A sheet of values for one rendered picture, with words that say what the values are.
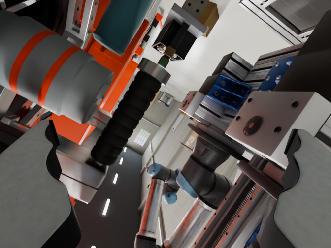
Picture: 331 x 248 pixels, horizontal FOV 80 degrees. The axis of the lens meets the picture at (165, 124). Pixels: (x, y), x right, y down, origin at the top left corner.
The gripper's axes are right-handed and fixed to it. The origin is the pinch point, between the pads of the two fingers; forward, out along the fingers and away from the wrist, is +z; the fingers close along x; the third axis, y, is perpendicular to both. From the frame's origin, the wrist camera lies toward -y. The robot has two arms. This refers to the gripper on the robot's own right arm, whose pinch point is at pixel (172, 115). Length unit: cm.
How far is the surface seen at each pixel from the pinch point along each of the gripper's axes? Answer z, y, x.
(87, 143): 23.7, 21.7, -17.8
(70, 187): 6.1, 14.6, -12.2
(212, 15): 153, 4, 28
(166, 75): 14.0, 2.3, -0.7
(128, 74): 255, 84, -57
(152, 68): 13.5, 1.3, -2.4
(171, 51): 76, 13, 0
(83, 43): 53, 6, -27
